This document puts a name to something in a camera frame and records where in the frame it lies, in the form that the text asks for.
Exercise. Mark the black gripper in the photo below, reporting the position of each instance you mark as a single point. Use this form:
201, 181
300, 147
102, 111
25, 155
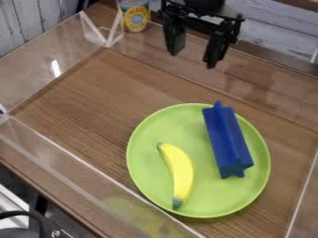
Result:
204, 16

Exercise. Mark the blue cross-shaped block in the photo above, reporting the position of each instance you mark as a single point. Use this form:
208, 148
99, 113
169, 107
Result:
228, 141

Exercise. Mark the green round plate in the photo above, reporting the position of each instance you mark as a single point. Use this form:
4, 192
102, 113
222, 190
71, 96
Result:
217, 197

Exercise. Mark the yellow blue tin can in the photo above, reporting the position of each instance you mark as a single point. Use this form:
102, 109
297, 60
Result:
135, 11

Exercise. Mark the yellow toy banana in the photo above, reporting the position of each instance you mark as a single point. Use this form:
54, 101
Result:
181, 169

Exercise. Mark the clear acrylic corner bracket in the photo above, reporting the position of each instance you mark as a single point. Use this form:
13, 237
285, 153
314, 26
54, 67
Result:
103, 35

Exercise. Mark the clear acrylic front wall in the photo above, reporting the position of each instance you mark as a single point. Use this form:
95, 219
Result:
102, 204

